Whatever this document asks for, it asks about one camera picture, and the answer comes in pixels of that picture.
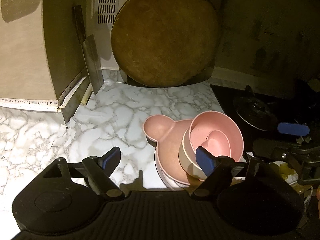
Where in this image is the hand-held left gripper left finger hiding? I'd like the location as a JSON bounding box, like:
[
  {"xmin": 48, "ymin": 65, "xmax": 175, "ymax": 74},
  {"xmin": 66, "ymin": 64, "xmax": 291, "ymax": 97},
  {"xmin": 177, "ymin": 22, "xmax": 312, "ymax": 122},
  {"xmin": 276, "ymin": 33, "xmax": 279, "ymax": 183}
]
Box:
[{"xmin": 44, "ymin": 146, "xmax": 125, "ymax": 198}]

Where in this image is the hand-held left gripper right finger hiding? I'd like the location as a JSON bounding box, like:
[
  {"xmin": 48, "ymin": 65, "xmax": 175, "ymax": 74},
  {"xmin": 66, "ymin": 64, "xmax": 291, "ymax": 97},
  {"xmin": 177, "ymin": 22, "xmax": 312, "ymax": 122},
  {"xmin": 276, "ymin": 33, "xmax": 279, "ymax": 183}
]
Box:
[{"xmin": 190, "ymin": 146, "xmax": 269, "ymax": 197}]

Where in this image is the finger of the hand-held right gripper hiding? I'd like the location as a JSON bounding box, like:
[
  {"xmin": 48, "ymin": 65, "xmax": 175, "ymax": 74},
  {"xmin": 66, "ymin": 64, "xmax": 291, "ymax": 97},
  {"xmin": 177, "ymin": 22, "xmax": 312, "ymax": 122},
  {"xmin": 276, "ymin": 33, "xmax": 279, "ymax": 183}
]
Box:
[{"xmin": 277, "ymin": 122, "xmax": 311, "ymax": 136}]

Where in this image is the cream bowl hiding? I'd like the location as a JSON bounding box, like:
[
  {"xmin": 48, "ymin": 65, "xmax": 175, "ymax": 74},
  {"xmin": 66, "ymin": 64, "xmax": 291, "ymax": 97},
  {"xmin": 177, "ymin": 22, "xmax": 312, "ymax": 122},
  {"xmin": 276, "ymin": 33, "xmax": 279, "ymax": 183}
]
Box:
[{"xmin": 178, "ymin": 127, "xmax": 218, "ymax": 180}]

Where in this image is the pink heart-shaped dish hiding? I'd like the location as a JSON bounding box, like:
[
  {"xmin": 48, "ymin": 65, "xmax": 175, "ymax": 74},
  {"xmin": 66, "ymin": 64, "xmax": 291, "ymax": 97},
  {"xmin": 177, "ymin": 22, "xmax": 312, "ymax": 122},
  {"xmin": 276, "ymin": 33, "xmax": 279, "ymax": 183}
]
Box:
[{"xmin": 201, "ymin": 129, "xmax": 231, "ymax": 159}]

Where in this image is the large white rimmed plate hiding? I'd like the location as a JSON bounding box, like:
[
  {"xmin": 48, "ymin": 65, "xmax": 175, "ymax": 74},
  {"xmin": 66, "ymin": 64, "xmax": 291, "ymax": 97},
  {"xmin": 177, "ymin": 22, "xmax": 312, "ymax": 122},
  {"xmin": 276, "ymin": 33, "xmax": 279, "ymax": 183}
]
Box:
[{"xmin": 154, "ymin": 150, "xmax": 198, "ymax": 192}]

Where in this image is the pink bowl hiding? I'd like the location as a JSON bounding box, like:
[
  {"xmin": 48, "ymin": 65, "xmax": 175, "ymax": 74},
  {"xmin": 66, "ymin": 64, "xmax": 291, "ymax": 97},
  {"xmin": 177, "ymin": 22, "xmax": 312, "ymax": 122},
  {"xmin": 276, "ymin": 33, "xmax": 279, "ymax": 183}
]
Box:
[{"xmin": 189, "ymin": 112, "xmax": 244, "ymax": 164}]

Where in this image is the pink bear-shaped plate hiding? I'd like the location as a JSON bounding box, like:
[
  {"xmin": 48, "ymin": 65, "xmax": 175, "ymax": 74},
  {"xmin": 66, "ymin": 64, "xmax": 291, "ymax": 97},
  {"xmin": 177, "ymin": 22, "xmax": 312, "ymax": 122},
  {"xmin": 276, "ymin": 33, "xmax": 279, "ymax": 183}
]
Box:
[{"xmin": 143, "ymin": 114, "xmax": 200, "ymax": 184}]

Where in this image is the gas stove burner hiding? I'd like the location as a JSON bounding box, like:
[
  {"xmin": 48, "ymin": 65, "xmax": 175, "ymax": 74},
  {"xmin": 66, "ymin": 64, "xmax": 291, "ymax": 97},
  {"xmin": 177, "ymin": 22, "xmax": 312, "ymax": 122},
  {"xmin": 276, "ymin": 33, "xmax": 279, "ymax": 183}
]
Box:
[{"xmin": 232, "ymin": 85, "xmax": 278, "ymax": 132}]

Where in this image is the black gas stove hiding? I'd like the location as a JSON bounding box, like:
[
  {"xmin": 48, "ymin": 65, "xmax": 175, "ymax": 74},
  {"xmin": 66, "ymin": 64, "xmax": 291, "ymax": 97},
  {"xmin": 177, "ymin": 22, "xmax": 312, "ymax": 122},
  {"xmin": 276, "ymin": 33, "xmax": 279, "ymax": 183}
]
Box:
[{"xmin": 210, "ymin": 84, "xmax": 320, "ymax": 155}]

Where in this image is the steel cleaver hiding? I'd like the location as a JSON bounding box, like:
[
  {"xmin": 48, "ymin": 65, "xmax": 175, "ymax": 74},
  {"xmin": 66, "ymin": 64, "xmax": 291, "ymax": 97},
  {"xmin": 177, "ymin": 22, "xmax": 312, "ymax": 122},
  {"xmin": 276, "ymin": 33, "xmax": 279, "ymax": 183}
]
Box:
[{"xmin": 72, "ymin": 5, "xmax": 104, "ymax": 95}]

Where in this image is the patterned edge tape strip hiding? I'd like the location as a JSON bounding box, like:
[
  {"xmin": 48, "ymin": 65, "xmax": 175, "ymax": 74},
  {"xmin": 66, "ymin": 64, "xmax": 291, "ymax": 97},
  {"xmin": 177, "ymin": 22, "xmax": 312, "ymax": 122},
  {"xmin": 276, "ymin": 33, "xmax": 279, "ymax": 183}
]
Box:
[{"xmin": 0, "ymin": 70, "xmax": 87, "ymax": 112}]

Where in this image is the round wooden cutting board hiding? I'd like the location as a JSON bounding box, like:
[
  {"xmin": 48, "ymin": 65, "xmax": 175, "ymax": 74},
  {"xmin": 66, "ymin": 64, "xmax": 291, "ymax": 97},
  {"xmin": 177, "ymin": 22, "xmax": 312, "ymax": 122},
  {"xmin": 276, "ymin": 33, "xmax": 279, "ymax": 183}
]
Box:
[{"xmin": 111, "ymin": 0, "xmax": 220, "ymax": 88}]

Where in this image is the white slotted dish rack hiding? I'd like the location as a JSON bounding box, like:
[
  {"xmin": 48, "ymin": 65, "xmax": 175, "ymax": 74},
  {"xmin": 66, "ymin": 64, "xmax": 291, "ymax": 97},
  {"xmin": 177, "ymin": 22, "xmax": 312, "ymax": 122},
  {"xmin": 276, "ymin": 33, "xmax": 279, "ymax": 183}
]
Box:
[{"xmin": 94, "ymin": 0, "xmax": 123, "ymax": 25}]

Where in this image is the cream cylindrical handle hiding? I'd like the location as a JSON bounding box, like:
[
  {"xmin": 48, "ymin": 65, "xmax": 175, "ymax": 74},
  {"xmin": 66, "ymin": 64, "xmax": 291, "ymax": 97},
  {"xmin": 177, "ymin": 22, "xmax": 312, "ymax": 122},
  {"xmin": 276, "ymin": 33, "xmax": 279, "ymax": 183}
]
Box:
[{"xmin": 81, "ymin": 82, "xmax": 93, "ymax": 105}]

